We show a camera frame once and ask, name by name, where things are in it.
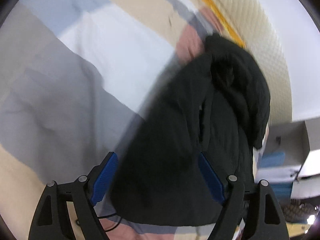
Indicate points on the cream quilted headboard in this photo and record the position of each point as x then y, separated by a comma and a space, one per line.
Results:
251, 23

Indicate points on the brown checked garment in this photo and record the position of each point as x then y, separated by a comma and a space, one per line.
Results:
298, 212

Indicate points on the yellow pillow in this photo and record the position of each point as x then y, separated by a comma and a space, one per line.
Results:
230, 30

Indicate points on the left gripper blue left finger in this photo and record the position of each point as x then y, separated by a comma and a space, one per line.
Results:
51, 218

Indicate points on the colourful patchwork duvet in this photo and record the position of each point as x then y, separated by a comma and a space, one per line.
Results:
78, 77

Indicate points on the black large garment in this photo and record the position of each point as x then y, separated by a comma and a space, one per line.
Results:
217, 105

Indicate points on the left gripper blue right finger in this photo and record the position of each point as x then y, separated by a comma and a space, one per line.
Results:
264, 220

